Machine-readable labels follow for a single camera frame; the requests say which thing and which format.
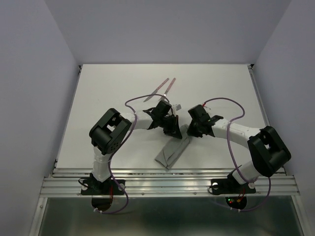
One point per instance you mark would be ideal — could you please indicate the pink handled knife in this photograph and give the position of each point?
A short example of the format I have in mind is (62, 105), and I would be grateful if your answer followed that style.
(156, 90)

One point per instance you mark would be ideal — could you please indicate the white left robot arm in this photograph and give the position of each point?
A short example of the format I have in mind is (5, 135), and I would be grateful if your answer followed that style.
(108, 134)

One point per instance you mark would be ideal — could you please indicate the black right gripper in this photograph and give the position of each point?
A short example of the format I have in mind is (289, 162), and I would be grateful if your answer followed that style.
(191, 131)

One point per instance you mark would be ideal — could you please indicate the aluminium mounting rail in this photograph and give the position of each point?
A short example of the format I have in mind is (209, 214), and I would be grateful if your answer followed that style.
(63, 183)

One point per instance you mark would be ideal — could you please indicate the grey cloth napkin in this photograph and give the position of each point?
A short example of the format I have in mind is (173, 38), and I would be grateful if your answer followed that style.
(173, 149)

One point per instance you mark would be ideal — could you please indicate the pink handled fork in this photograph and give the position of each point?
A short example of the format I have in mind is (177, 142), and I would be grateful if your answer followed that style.
(168, 88)

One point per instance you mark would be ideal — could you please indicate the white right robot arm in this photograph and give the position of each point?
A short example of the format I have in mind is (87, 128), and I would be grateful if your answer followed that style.
(267, 149)

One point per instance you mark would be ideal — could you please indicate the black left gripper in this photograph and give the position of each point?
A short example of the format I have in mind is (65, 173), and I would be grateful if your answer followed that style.
(173, 131)

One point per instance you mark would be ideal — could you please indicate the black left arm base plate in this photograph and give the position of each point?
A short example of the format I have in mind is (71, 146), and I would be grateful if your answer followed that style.
(92, 187)

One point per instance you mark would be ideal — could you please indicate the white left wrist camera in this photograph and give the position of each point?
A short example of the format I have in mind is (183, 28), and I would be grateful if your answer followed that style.
(177, 107)

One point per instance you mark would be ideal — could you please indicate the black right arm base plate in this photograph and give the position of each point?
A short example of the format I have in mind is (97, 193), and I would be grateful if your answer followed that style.
(228, 186)

